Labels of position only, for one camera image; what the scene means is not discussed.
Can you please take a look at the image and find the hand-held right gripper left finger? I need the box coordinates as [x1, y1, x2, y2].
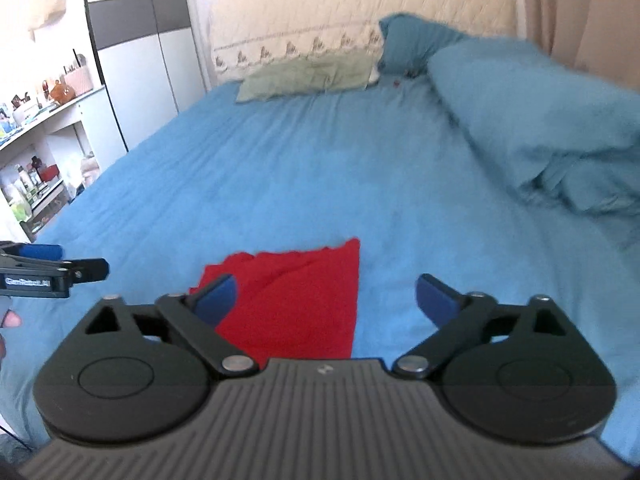
[85, 274, 260, 375]

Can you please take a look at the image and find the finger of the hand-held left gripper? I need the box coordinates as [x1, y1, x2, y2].
[55, 258, 110, 283]
[0, 241, 65, 262]

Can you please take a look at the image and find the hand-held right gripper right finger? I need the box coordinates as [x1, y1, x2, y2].
[392, 274, 573, 378]

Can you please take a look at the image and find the red knit sweater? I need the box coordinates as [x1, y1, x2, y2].
[189, 238, 361, 359]

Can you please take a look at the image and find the person's left hand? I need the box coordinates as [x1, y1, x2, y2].
[0, 310, 24, 361]

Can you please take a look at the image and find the white shelf unit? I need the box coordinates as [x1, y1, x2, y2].
[0, 85, 128, 243]

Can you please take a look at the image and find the bed with blue sheet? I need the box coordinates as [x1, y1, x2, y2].
[0, 75, 640, 466]

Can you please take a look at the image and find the brown plush toy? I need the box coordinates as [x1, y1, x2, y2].
[50, 80, 77, 103]

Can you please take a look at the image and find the pink storage basket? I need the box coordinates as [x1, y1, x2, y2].
[62, 65, 94, 96]

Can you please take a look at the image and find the blue duvet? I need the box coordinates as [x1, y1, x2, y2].
[426, 37, 640, 248]

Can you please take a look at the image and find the white and grey wardrobe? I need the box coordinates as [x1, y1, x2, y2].
[80, 0, 208, 153]

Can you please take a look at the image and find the green pillow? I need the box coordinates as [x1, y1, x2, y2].
[236, 52, 379, 103]

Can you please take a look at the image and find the cream hanging bag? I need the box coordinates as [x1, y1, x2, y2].
[27, 0, 68, 41]

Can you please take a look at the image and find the blue pillow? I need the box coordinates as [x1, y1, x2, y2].
[377, 13, 468, 76]

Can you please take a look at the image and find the cream quilted headboard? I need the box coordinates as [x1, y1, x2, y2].
[209, 0, 517, 83]

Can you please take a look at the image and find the beige curtain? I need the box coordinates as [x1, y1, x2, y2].
[520, 0, 640, 91]

